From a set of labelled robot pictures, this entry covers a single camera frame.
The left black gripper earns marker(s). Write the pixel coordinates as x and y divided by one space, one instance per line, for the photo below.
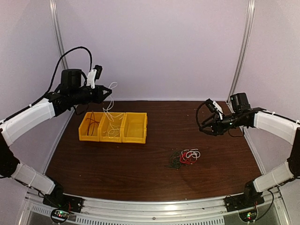
99 97

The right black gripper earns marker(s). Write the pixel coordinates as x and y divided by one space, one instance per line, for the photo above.
217 125

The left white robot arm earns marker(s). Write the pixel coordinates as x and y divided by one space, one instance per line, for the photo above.
70 93

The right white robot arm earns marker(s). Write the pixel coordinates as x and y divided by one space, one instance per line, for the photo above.
245 116

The middle yellow plastic bin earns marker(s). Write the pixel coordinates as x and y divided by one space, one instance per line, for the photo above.
111 127

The yellow plastic bin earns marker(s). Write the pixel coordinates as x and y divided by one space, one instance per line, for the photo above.
135 127
88 129
111 127

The left yellow plastic bin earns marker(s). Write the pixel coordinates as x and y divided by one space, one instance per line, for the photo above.
88 129

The right yellow plastic bin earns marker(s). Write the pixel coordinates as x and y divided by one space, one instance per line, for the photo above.
135 127

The right circuit board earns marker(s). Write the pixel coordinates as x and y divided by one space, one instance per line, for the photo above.
248 216

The circuit board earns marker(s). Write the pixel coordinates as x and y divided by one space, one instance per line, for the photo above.
59 216
248 216

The left circuit board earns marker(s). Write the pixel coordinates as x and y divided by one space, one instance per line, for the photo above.
59 216

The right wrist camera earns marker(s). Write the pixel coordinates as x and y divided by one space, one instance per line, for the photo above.
214 107

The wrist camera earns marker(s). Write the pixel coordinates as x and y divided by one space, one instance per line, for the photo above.
93 75
214 107

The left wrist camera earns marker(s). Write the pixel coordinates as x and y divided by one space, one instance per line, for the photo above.
93 75

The left aluminium frame post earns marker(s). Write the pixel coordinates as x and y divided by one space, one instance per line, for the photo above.
56 27

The aluminium frame post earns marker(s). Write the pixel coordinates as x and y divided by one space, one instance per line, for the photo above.
244 44
56 27

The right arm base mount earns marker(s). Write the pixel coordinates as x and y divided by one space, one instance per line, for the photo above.
243 200

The front aluminium rail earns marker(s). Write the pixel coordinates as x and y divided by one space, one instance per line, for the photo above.
207 211

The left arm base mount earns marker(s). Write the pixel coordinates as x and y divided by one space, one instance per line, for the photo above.
59 200

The right aluminium frame post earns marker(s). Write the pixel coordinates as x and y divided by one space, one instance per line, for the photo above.
244 44

